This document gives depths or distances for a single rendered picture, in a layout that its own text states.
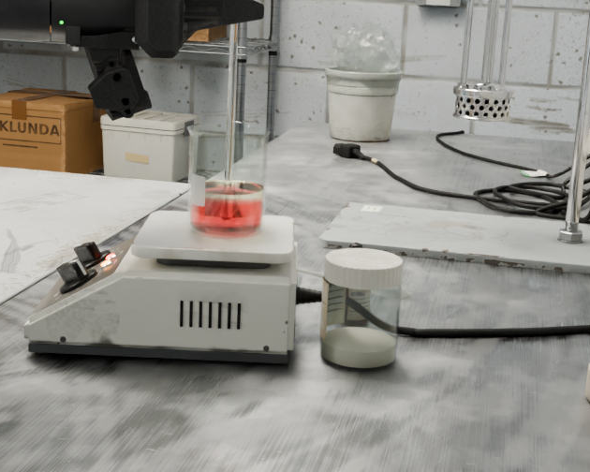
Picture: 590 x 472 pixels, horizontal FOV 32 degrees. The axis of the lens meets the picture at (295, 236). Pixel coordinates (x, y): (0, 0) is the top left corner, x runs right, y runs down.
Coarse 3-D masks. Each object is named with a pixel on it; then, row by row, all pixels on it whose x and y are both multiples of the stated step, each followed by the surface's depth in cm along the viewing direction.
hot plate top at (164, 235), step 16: (144, 224) 80; (160, 224) 80; (176, 224) 80; (272, 224) 82; (288, 224) 82; (144, 240) 75; (160, 240) 75; (176, 240) 76; (192, 240) 76; (208, 240) 76; (224, 240) 76; (240, 240) 77; (256, 240) 77; (272, 240) 77; (288, 240) 77; (144, 256) 74; (160, 256) 74; (176, 256) 74; (192, 256) 74; (208, 256) 74; (224, 256) 74; (240, 256) 74; (256, 256) 74; (272, 256) 74; (288, 256) 74
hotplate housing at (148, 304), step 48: (96, 288) 74; (144, 288) 74; (192, 288) 74; (240, 288) 74; (288, 288) 74; (48, 336) 75; (96, 336) 75; (144, 336) 75; (192, 336) 75; (240, 336) 75; (288, 336) 75
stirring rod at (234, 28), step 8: (232, 24) 76; (232, 32) 77; (232, 40) 77; (232, 48) 77; (232, 56) 77; (232, 64) 77; (232, 72) 77; (232, 80) 77; (232, 88) 78; (232, 96) 78; (232, 104) 78; (232, 112) 78; (232, 120) 78; (232, 128) 78
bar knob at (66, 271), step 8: (64, 264) 78; (72, 264) 76; (80, 264) 76; (64, 272) 77; (72, 272) 76; (80, 272) 76; (88, 272) 78; (96, 272) 77; (64, 280) 78; (72, 280) 77; (80, 280) 76; (88, 280) 76; (64, 288) 76; (72, 288) 76
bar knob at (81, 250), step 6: (78, 246) 83; (84, 246) 81; (90, 246) 81; (96, 246) 82; (78, 252) 83; (84, 252) 82; (90, 252) 81; (96, 252) 81; (102, 252) 83; (108, 252) 82; (84, 258) 83; (90, 258) 82; (96, 258) 82; (102, 258) 82; (84, 264) 82; (90, 264) 81; (96, 264) 81
